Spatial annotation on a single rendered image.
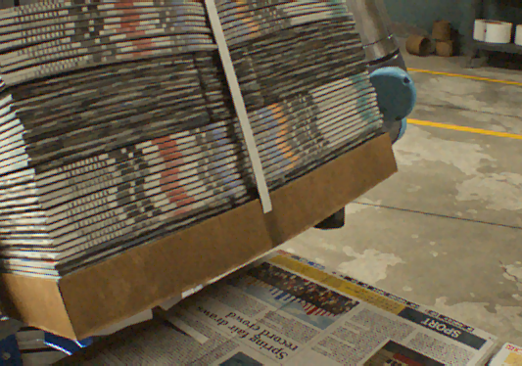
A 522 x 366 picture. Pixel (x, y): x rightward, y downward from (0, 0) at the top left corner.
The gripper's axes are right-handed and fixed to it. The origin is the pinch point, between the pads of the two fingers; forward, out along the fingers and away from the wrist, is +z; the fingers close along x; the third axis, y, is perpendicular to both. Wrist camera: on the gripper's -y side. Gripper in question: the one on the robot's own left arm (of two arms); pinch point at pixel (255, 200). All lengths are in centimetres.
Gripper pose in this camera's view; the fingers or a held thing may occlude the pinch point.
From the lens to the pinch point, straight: 77.5
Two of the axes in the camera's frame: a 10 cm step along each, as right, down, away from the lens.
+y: -2.9, -9.5, -1.4
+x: 6.9, -1.1, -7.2
